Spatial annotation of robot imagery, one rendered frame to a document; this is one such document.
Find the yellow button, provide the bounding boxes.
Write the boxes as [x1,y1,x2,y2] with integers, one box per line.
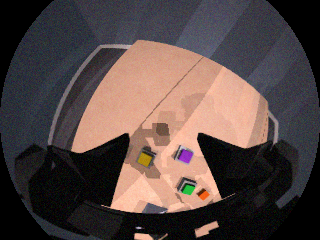
[136,148,156,169]

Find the small orange block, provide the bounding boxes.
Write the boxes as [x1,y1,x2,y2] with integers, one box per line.
[197,188,209,200]

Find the purple button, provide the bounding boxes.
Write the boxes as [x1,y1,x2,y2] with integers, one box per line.
[173,145,195,165]

